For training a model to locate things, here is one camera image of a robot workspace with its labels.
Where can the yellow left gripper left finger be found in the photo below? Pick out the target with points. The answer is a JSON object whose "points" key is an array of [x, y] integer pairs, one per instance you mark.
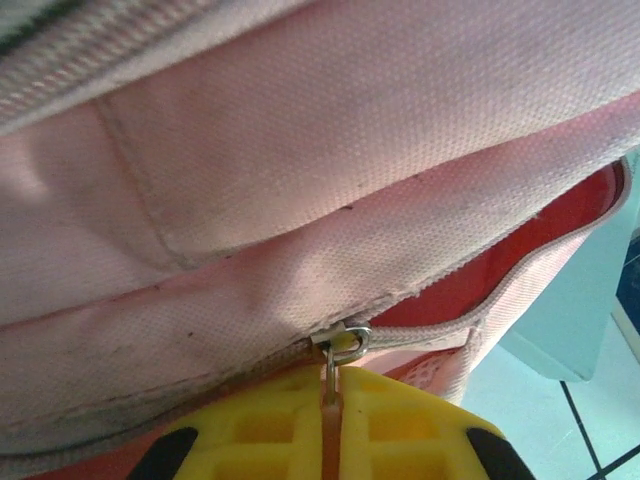
{"points": [[220, 415]]}

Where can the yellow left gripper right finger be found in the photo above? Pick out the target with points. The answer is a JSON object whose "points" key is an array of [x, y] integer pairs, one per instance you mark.
{"points": [[450, 425]]}

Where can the pink student backpack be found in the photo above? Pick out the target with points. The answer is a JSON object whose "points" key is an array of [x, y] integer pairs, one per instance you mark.
{"points": [[300, 150]]}

